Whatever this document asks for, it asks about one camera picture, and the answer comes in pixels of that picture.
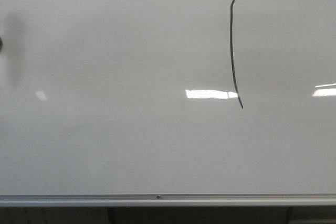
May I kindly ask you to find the white whiteboard with aluminium frame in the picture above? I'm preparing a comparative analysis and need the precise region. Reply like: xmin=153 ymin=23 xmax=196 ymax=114
xmin=1 ymin=0 xmax=335 ymax=207

